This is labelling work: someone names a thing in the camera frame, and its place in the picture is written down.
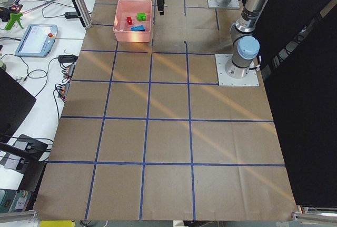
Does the grey usb hub upper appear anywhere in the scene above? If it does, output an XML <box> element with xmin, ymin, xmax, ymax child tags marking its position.
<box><xmin>63</xmin><ymin>64</ymin><xmax>75</xmax><ymax>78</ymax></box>

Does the red toy block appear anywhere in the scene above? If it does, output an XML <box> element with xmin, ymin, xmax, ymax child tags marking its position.
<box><xmin>126</xmin><ymin>16</ymin><xmax>133</xmax><ymax>25</ymax></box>

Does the green toy block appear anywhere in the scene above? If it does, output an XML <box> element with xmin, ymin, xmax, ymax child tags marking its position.
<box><xmin>136</xmin><ymin>13</ymin><xmax>147</xmax><ymax>22</ymax></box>

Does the grey usb hub lower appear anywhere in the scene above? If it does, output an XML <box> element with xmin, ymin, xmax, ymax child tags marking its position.
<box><xmin>58</xmin><ymin>82</ymin><xmax>70</xmax><ymax>99</ymax></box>

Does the pink plastic box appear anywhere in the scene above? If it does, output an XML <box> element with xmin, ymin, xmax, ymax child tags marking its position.
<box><xmin>113</xmin><ymin>0</ymin><xmax>152</xmax><ymax>43</ymax></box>

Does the black monitor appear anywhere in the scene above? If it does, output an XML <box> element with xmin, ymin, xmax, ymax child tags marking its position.
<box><xmin>0</xmin><ymin>69</ymin><xmax>36</xmax><ymax>143</ymax></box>

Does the grey usb hub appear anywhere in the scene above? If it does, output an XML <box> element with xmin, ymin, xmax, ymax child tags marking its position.
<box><xmin>63</xmin><ymin>64</ymin><xmax>75</xmax><ymax>78</ymax></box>
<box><xmin>58</xmin><ymin>82</ymin><xmax>70</xmax><ymax>99</ymax></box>

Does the teach pendant tablet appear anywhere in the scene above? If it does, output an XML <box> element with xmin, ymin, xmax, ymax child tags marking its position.
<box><xmin>15</xmin><ymin>24</ymin><xmax>58</xmax><ymax>57</ymax></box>

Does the green clamp tool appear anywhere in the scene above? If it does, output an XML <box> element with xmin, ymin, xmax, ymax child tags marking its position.
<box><xmin>4</xmin><ymin>13</ymin><xmax>24</xmax><ymax>31</ymax></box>

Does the black power adapter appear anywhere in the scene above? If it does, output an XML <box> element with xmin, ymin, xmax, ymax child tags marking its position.
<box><xmin>64</xmin><ymin>12</ymin><xmax>78</xmax><ymax>19</ymax></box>

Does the blue toy block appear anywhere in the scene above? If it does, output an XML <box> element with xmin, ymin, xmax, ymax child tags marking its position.
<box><xmin>131</xmin><ymin>25</ymin><xmax>145</xmax><ymax>32</ymax></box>

